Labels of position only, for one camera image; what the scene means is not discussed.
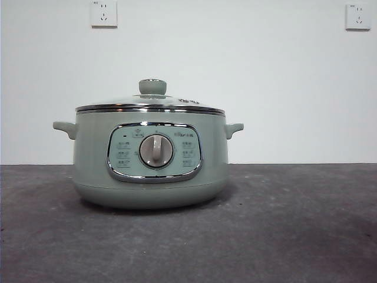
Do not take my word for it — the white wall socket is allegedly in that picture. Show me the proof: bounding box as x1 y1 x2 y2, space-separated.
90 0 118 29
345 2 372 32

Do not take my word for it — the glass lid with green knob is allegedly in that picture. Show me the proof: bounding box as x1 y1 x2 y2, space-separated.
75 78 227 114

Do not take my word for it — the pale green electric cooking pot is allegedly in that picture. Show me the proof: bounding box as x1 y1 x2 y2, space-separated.
52 111 244 210

